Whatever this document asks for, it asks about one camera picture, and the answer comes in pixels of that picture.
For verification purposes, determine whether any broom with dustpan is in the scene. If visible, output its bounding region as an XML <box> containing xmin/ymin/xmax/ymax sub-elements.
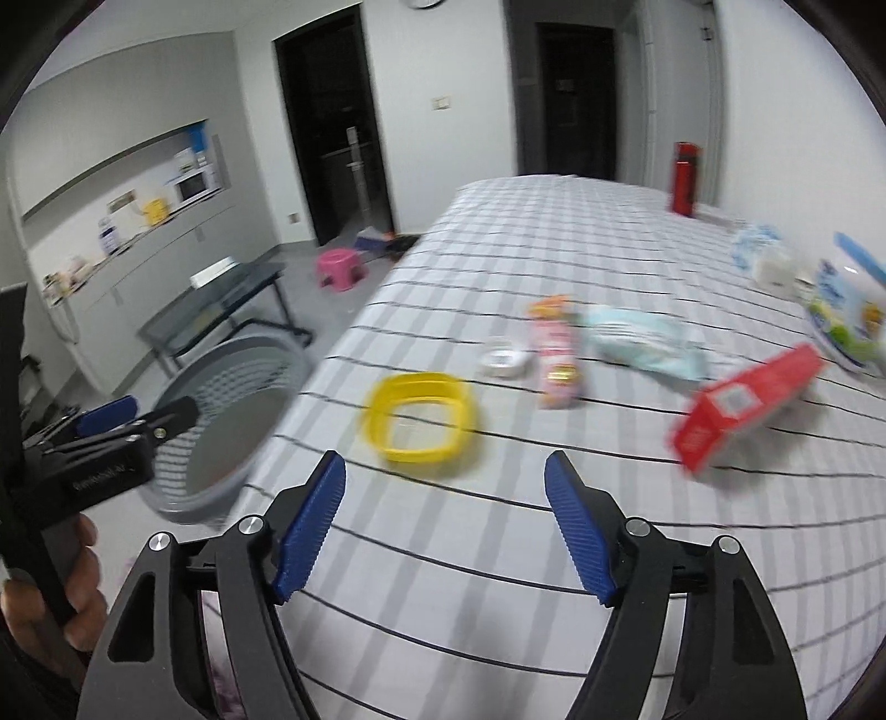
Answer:
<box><xmin>347</xmin><ymin>126</ymin><xmax>419</xmax><ymax>263</ymax></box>

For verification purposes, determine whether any grey kitchen cabinet counter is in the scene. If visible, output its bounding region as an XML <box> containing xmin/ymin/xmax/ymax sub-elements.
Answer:
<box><xmin>48</xmin><ymin>192</ymin><xmax>275</xmax><ymax>394</ymax></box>

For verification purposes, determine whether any round wall clock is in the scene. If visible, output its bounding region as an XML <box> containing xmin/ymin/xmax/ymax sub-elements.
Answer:
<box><xmin>405</xmin><ymin>0</ymin><xmax>445</xmax><ymax>11</ymax></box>

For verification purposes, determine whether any white soap bottle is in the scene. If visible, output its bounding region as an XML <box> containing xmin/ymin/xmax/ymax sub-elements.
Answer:
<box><xmin>97</xmin><ymin>216</ymin><xmax>120</xmax><ymax>256</ymax></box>

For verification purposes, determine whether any grey perforated laundry basket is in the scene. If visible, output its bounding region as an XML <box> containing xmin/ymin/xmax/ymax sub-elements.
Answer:
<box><xmin>140</xmin><ymin>335</ymin><xmax>312</xmax><ymax>525</ymax></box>

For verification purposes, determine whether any white microwave oven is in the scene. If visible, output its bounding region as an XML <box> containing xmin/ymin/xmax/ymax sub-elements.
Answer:
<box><xmin>167</xmin><ymin>163</ymin><xmax>219</xmax><ymax>208</ymax></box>

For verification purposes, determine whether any red thermos bottle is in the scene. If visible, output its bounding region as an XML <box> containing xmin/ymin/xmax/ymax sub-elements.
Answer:
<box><xmin>671</xmin><ymin>141</ymin><xmax>701</xmax><ymax>218</ymax></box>

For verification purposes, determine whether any person's left hand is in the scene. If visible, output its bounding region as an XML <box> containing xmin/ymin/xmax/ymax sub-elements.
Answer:
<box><xmin>2</xmin><ymin>515</ymin><xmax>107</xmax><ymax>688</ymax></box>

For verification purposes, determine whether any white blue milk-powder jar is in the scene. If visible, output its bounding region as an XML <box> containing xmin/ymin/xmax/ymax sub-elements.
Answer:
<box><xmin>806</xmin><ymin>233</ymin><xmax>886</xmax><ymax>372</ymax></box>

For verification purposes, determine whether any yellow countertop container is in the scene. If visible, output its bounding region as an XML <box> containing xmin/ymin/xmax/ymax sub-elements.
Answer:
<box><xmin>143</xmin><ymin>198</ymin><xmax>169</xmax><ymax>228</ymax></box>

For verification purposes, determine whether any white round jar lid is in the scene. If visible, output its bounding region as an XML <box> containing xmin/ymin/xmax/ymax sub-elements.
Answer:
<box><xmin>479</xmin><ymin>337</ymin><xmax>532</xmax><ymax>379</ymax></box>

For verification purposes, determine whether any yellow square plastic lid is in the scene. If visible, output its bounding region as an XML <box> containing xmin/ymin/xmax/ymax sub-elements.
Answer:
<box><xmin>362</xmin><ymin>372</ymin><xmax>476</xmax><ymax>465</ymax></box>

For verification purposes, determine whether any blue white tissue pack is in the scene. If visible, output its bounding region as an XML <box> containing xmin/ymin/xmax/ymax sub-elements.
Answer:
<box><xmin>730</xmin><ymin>224</ymin><xmax>782</xmax><ymax>275</ymax></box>

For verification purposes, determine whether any white box on side table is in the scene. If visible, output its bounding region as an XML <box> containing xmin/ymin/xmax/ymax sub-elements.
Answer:
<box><xmin>189</xmin><ymin>256</ymin><xmax>239</xmax><ymax>290</ymax></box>

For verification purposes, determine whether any light blue wet-wipe pack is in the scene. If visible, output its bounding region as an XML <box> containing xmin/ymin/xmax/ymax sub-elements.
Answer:
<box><xmin>584</xmin><ymin>305</ymin><xmax>707</xmax><ymax>383</ymax></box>

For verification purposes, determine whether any checkered white tablecloth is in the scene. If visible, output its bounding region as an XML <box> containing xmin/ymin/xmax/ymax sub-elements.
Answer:
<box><xmin>236</xmin><ymin>176</ymin><xmax>884</xmax><ymax>718</ymax></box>

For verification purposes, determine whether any pink snack wrapper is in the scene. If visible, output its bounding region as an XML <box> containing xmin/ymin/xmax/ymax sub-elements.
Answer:
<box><xmin>529</xmin><ymin>296</ymin><xmax>583</xmax><ymax>409</ymax></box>

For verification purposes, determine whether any pink plastic stool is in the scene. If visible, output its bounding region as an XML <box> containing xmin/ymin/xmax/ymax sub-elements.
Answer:
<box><xmin>317</xmin><ymin>249</ymin><xmax>365</xmax><ymax>292</ymax></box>

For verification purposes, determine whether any dark glass side table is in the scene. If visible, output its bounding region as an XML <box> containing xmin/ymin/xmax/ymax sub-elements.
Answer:
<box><xmin>138</xmin><ymin>261</ymin><xmax>316</xmax><ymax>375</ymax></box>

